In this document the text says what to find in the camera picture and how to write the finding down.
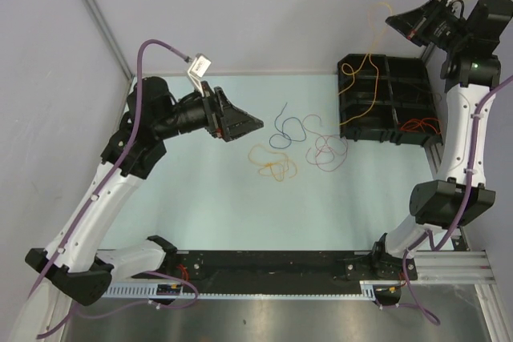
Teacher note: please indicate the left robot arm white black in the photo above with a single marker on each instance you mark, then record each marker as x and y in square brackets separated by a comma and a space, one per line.
[73, 262]

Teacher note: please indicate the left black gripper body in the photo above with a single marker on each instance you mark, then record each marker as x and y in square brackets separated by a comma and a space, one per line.
[211, 118]

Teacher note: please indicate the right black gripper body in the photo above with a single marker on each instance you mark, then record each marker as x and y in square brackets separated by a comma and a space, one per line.
[442, 29]

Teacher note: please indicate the aluminium frame rail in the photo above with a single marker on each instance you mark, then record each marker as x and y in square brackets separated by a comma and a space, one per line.
[450, 266]

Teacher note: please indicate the black compartment tray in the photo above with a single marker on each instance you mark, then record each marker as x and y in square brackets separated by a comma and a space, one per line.
[387, 99]

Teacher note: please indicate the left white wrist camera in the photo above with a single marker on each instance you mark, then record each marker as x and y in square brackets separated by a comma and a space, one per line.
[197, 67]

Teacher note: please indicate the white slotted cable duct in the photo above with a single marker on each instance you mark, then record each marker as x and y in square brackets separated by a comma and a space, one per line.
[172, 290]

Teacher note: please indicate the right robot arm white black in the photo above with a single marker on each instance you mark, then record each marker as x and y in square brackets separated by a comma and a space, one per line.
[458, 193]

